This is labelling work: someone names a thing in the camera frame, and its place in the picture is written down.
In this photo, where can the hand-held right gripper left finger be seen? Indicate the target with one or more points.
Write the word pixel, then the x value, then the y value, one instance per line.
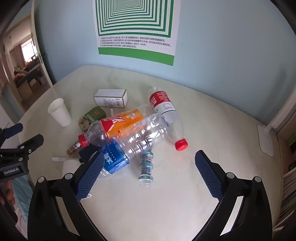
pixel 90 177

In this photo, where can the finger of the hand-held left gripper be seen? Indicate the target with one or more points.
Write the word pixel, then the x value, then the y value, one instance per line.
pixel 14 129
pixel 31 141

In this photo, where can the red label plastic bottle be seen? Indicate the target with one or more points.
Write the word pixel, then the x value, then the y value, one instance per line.
pixel 165 109

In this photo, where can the small colourful label bottle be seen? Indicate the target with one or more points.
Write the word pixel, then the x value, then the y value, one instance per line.
pixel 73 147

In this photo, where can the row of shelf books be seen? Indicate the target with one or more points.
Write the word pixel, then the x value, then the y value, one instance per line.
pixel 288 185

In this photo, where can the blue label large clear bottle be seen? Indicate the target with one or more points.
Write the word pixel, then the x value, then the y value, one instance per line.
pixel 138 139

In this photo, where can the white paper piece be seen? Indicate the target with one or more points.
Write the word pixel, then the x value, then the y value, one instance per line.
pixel 69 166

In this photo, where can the small white tube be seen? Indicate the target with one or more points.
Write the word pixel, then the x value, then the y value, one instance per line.
pixel 112 111

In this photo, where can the orange label plastic bottle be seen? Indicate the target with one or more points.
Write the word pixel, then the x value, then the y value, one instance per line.
pixel 126 124

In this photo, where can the person's left hand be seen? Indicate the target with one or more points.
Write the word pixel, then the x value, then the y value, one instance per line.
pixel 7 192

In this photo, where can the small ribbed banded bottle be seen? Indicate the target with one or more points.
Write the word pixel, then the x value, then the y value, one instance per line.
pixel 146 166

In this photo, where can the cardboard box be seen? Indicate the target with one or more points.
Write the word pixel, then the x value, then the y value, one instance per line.
pixel 24 91

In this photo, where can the green patterned small box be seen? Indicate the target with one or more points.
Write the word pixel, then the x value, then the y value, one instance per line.
pixel 92 114

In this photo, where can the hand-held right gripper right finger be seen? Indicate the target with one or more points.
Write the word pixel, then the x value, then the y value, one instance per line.
pixel 208 176

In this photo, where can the white carton box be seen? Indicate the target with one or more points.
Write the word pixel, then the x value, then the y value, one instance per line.
pixel 111 98

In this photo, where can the white paper cup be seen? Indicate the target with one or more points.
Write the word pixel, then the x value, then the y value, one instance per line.
pixel 60 113

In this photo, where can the green striped wall poster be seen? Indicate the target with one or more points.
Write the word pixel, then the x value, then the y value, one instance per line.
pixel 136 27

